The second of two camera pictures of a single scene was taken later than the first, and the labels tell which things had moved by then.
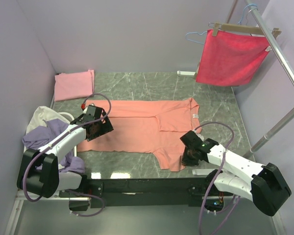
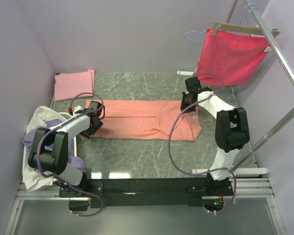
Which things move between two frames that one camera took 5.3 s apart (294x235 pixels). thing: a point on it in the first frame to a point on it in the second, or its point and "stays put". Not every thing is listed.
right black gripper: [187, 162] to [183, 106]
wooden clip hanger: [240, 28] stays put
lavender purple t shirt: [35, 137] stays put
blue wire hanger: [206, 32] stays put
